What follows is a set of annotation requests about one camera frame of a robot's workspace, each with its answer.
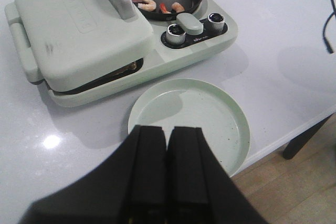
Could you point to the black table leg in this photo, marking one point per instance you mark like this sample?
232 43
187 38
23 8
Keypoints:
297 143

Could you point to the white bread slice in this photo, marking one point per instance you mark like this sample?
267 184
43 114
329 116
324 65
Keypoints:
123 71

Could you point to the right silver knob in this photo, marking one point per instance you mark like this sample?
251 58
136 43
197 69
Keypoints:
215 22

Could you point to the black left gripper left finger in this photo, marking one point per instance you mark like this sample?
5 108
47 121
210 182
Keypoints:
129 184

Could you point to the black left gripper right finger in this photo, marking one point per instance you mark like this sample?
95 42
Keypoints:
199 190

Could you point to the mint green round plate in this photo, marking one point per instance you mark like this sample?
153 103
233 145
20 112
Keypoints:
196 103

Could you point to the orange shrimp piece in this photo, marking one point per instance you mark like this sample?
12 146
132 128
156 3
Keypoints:
147 5

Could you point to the mint green pan handle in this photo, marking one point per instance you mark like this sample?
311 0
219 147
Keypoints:
190 24

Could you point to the silver knob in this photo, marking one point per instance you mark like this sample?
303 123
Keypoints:
215 22
175 34

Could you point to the mint green sandwich maker lid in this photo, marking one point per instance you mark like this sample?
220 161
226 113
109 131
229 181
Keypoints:
69 43

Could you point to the left silver knob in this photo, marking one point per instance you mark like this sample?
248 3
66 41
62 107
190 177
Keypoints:
175 34

